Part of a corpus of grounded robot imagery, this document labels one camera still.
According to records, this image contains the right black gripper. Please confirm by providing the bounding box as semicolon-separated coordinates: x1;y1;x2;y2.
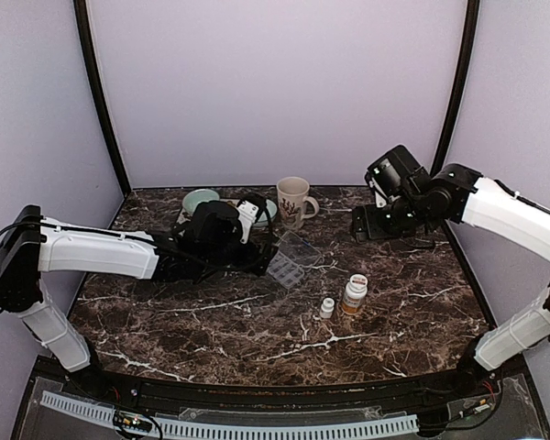
351;192;429;243

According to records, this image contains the clear plastic pill organizer box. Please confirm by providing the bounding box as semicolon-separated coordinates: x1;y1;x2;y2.
267;231;322;289

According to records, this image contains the large orange label pill bottle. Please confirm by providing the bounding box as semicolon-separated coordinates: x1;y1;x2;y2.
340;274;368;315

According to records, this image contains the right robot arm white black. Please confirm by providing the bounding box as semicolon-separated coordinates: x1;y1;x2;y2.
365;145;550;398

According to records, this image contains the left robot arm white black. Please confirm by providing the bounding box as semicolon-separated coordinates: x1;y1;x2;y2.
0;193;277;400

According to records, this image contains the square floral ceramic plate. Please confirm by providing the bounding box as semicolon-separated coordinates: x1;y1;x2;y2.
173;198;239;226

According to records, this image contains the left teal ceramic bowl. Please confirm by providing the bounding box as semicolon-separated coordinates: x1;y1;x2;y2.
181;189;220;215

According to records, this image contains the teal ceramic bowl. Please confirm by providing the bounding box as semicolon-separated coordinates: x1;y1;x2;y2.
181;189;220;215
253;199;278;228

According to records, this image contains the right teal ceramic bowl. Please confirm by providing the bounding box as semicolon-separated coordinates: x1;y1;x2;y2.
253;199;278;228

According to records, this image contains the cream mug with coral pattern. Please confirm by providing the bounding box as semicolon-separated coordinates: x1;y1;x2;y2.
276;176;320;231

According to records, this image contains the right black frame post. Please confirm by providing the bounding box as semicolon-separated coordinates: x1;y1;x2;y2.
430;0;480;176

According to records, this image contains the black frame post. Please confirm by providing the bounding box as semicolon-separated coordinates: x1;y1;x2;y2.
430;0;480;176
72;0;132;197

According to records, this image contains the black front rail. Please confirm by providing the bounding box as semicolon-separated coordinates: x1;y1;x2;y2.
17;356;542;419

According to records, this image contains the white slotted cable duct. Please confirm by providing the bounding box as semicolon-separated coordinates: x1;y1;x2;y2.
40;391;419;439

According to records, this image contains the left black frame post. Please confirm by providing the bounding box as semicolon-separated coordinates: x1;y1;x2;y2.
72;0;132;197

